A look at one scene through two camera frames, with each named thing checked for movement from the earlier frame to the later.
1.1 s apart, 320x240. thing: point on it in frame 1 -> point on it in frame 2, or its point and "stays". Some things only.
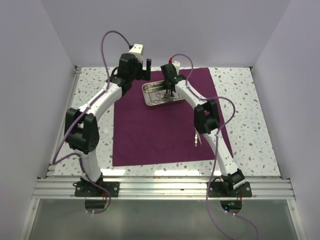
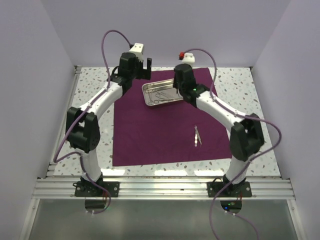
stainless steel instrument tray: x=154 y=94 stays
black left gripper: x=143 y=75 stays
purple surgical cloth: x=165 y=132 stays
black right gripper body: x=165 y=85 -> x=178 y=86
